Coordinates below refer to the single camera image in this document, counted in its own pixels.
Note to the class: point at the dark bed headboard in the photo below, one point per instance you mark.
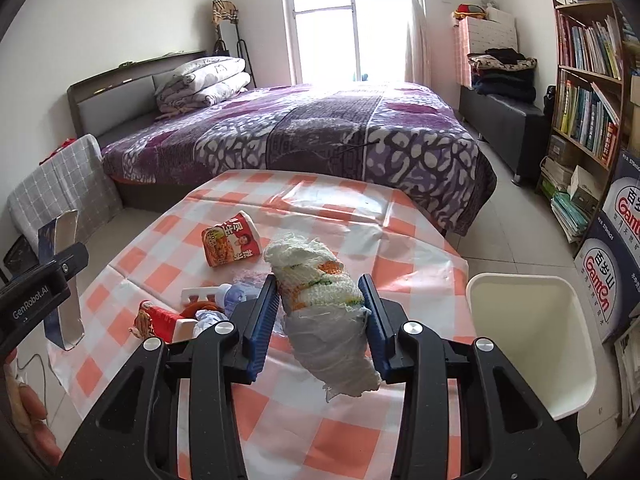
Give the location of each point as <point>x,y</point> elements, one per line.
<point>110,95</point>

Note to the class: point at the brown cardboard box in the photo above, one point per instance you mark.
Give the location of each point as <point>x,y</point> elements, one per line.
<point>632,110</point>

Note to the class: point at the bed with purple bedspread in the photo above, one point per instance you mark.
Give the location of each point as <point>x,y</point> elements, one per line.
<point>320,130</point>

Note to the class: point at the window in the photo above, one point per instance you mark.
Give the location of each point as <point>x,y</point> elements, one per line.
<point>340,15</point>

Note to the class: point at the clear bluish plastic bag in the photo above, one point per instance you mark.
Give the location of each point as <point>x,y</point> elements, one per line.
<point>237,299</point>

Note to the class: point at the black coat rack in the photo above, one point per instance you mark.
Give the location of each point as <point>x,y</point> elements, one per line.
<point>245,55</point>

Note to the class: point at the red snack packet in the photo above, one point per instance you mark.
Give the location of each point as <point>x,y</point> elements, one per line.
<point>160,321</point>

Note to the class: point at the grey checkered cushion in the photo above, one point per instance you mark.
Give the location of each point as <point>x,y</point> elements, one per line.
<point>65,185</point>

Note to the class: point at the stack of flat books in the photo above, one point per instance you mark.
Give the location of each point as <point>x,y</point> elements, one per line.
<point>562,200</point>

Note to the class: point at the white drawer cabinet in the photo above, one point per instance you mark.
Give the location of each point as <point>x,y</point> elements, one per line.
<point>492,30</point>

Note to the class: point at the black bag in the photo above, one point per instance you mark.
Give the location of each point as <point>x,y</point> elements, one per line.
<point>550,102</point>

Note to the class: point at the red plush toy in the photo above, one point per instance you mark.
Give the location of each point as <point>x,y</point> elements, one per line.
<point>469,11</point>

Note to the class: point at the wooden bookshelf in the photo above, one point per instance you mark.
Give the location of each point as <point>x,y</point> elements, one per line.
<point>615,75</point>

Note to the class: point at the dark bench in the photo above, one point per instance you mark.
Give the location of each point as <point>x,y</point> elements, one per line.
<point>505,125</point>

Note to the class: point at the row of tall books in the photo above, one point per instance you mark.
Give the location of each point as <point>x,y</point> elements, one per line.
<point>590,45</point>

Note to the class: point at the navy silver foil packet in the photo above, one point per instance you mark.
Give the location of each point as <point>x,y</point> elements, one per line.
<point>64,230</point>

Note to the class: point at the red instant noodle cup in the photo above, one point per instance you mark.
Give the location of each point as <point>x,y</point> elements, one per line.
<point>231,242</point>

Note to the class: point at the white plastic hook rack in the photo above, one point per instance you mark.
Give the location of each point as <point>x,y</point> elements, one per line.
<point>200,292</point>

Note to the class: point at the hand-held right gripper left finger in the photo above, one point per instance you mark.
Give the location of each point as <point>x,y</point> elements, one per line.
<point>262,330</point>

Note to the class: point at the pile of folded clothes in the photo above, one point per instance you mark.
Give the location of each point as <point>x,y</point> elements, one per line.
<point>505,77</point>

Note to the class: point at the white curtain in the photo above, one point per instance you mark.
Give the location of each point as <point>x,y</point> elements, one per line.
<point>419,25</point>

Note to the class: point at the person's left hand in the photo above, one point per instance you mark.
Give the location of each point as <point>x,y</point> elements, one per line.
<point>37,420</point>

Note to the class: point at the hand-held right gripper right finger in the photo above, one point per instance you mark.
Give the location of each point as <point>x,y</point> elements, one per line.
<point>375,330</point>

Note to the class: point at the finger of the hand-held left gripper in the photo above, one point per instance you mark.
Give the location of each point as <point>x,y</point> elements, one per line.
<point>70,259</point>

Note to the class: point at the row of colourful books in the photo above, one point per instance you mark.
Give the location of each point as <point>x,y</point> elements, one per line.
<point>585,120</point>

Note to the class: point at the white plastic bin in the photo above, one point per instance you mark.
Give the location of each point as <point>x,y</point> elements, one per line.
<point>530,340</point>

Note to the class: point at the folded white quilt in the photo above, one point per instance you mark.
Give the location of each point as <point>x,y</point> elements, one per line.
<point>205,80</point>

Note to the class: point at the stack of papers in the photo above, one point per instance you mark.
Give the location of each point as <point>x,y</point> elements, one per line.
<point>629,380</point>

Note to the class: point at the white carton box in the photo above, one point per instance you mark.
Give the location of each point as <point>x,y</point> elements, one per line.
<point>587,187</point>

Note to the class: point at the orange white checkered tablecloth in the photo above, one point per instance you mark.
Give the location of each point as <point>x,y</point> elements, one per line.
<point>310,210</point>

